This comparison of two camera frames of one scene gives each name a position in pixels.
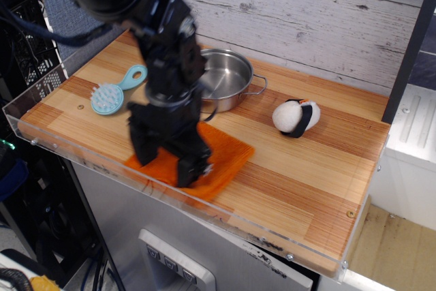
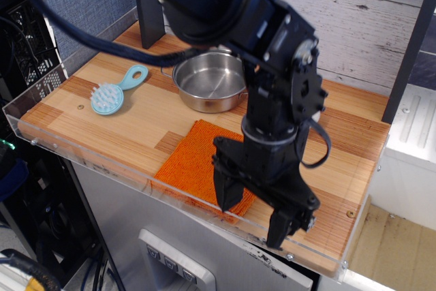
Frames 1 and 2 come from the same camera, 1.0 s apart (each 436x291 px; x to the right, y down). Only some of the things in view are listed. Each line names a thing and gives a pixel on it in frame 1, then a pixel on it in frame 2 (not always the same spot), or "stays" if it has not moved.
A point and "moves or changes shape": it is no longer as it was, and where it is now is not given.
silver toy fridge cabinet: [154, 244] stays
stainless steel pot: [228, 78] stays
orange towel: [227, 155] moves or changes shape
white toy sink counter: [405, 182] stays
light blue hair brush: [107, 99] stays
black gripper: [169, 118] -> [267, 164]
